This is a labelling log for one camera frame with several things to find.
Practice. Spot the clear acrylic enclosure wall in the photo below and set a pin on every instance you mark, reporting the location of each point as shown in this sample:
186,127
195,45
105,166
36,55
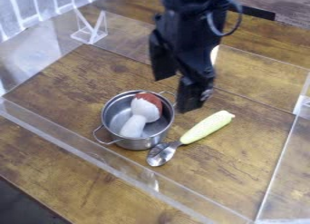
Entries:
243,176

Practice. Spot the black baseboard strip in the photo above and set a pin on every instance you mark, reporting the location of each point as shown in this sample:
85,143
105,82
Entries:
260,13

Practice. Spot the clear acrylic triangle bracket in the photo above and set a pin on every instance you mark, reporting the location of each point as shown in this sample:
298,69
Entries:
88,34

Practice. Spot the red and white plush mushroom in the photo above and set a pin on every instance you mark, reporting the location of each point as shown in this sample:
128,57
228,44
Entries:
146,108

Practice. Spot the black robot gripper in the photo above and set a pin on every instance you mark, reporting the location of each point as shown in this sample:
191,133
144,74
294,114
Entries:
188,29

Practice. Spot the spoon with yellow-green handle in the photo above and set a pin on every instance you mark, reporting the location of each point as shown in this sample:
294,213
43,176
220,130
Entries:
163,151

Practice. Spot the silver metal pot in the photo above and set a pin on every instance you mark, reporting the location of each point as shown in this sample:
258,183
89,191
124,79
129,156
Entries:
116,113

